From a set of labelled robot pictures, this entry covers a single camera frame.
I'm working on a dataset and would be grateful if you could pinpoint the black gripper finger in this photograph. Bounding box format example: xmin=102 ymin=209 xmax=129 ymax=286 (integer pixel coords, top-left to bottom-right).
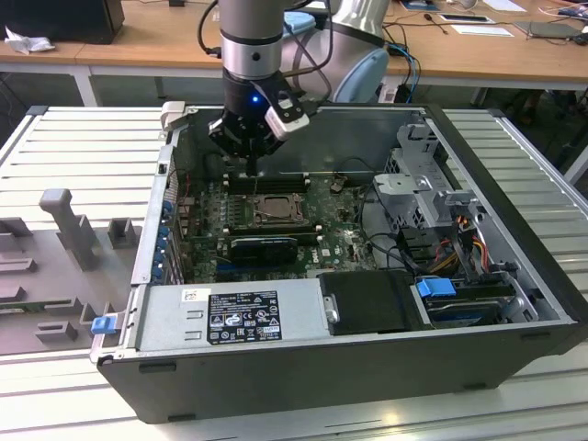
xmin=254 ymin=119 xmax=289 ymax=179
xmin=206 ymin=111 xmax=255 ymax=179

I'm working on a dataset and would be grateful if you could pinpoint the silver CPU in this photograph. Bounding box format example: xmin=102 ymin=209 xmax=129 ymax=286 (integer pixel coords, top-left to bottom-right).
xmin=263 ymin=198 xmax=298 ymax=219

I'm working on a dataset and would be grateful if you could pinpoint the metal socket cover frame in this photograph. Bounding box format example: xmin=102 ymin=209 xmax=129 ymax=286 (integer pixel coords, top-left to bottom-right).
xmin=254 ymin=194 xmax=306 ymax=225

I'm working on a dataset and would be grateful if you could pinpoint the black RAM slot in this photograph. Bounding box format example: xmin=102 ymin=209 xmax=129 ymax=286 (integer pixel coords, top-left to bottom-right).
xmin=228 ymin=220 xmax=318 ymax=227
xmin=228 ymin=224 xmax=319 ymax=232
xmin=229 ymin=183 xmax=309 ymax=190
xmin=229 ymin=179 xmax=309 ymax=186
xmin=229 ymin=175 xmax=308 ymax=182

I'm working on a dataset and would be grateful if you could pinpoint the CPU socket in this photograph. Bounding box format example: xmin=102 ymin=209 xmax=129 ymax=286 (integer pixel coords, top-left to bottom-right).
xmin=251 ymin=192 xmax=308 ymax=227

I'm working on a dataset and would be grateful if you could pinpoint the black graphics card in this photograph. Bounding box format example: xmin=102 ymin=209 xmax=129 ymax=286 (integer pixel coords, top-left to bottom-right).
xmin=190 ymin=232 xmax=318 ymax=266

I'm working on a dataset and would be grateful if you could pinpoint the green motherboard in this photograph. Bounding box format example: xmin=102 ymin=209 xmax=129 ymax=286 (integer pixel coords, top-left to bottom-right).
xmin=176 ymin=172 xmax=382 ymax=284

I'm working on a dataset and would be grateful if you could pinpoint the wooden desk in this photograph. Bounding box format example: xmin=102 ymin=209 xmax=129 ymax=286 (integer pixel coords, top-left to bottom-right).
xmin=0 ymin=0 xmax=588 ymax=93

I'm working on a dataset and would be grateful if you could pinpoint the silver metal drive cage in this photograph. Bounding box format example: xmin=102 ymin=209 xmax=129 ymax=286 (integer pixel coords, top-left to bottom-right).
xmin=371 ymin=121 xmax=488 ymax=231

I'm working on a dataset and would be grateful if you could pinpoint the black plastic shroud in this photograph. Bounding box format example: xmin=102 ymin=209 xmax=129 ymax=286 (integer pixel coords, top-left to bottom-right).
xmin=316 ymin=270 xmax=426 ymax=335

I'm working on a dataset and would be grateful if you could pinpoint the grey power supply unit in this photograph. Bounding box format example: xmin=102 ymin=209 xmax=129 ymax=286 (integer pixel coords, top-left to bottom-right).
xmin=119 ymin=279 xmax=332 ymax=355

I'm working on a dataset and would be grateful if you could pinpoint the black box on desk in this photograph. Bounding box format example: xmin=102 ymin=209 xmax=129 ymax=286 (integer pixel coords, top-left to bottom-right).
xmin=0 ymin=0 xmax=125 ymax=46

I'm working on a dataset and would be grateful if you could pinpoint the crumpled white paper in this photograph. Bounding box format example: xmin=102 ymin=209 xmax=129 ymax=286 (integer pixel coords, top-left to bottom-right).
xmin=3 ymin=25 xmax=56 ymax=55

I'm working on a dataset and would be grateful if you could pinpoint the grey parts rack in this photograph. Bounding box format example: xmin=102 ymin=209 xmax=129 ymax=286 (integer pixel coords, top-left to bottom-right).
xmin=0 ymin=187 xmax=144 ymax=357

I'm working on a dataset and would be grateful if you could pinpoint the blue disk carrier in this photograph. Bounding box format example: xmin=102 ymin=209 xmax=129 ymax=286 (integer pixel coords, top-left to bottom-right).
xmin=415 ymin=277 xmax=457 ymax=302

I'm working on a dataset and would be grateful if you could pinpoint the flat phone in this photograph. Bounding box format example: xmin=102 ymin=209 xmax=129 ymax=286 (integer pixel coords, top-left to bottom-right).
xmin=438 ymin=13 xmax=496 ymax=24

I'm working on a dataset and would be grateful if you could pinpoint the white paper sheet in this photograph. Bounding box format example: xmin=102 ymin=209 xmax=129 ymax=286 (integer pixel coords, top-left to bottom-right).
xmin=452 ymin=23 xmax=515 ymax=38

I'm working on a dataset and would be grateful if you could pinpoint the black open PC case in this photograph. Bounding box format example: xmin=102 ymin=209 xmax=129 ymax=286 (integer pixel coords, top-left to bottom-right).
xmin=89 ymin=101 xmax=581 ymax=424

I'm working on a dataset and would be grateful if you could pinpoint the hard disk drive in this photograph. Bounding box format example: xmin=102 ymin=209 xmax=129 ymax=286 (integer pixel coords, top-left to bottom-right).
xmin=424 ymin=297 xmax=502 ymax=328

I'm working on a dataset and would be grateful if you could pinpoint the green RAM stick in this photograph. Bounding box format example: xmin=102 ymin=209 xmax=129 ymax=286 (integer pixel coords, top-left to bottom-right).
xmin=0 ymin=300 xmax=52 ymax=317

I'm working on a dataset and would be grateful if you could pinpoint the dark grey folder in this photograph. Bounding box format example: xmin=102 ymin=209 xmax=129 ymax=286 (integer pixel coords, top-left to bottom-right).
xmin=514 ymin=20 xmax=587 ymax=40

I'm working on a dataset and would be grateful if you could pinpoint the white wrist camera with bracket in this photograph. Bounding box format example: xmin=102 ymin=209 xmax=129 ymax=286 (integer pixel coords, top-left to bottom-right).
xmin=250 ymin=81 xmax=310 ymax=141

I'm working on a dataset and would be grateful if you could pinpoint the pale grey case latch handle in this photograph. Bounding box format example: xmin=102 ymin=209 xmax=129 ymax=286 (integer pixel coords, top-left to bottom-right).
xmin=160 ymin=100 xmax=187 ymax=134

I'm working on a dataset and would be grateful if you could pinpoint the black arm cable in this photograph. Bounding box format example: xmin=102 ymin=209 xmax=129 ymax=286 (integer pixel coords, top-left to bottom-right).
xmin=197 ymin=0 xmax=224 ymax=60

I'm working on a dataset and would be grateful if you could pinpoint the blue cable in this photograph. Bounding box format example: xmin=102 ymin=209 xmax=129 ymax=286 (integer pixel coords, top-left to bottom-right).
xmin=390 ymin=43 xmax=422 ymax=100

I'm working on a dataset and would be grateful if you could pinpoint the black cable bundle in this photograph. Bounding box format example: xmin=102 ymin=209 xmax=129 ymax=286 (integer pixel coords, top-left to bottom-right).
xmin=357 ymin=183 xmax=435 ymax=277

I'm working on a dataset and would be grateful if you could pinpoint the yellow orange wire bundle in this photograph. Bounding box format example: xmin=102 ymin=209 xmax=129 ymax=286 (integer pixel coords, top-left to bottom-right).
xmin=431 ymin=229 xmax=489 ymax=275

